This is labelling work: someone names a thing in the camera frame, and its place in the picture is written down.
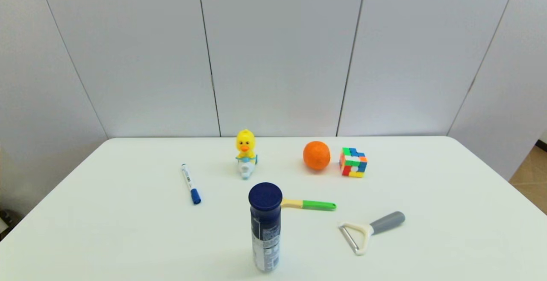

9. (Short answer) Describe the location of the orange fruit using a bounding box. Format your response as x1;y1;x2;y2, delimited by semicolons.
303;141;331;171

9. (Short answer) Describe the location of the yellow duck scooter toy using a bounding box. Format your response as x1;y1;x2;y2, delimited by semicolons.
235;129;258;180

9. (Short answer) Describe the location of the colourful puzzle cube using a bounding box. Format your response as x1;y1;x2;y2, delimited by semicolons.
339;147;368;178

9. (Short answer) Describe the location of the dark blue spray can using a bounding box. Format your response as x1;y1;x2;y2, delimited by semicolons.
248;182;283;273

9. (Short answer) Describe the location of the white marker blue cap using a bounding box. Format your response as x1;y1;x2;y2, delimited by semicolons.
181;163;202;205

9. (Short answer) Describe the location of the dark grey floor object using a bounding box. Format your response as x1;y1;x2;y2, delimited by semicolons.
0;210;14;241

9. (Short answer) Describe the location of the green-handled beige pasta fork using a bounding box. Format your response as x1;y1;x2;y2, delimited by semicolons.
281;198;337;211

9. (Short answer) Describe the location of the grey-handled white peeler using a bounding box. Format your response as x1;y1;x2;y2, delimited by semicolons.
338;211;406;256

